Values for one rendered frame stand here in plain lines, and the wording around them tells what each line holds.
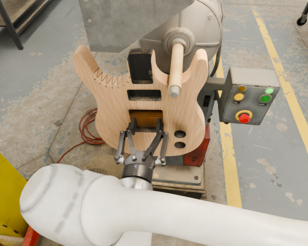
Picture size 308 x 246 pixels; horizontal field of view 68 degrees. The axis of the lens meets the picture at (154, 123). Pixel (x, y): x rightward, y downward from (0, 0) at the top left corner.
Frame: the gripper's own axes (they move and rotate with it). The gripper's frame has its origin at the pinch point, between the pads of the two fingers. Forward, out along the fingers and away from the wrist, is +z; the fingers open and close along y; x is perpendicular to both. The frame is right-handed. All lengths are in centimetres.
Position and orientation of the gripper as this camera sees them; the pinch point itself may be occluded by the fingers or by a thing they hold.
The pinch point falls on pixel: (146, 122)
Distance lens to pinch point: 68.6
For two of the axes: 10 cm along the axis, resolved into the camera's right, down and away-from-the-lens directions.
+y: 9.9, 0.2, -1.4
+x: -0.9, -6.7, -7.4
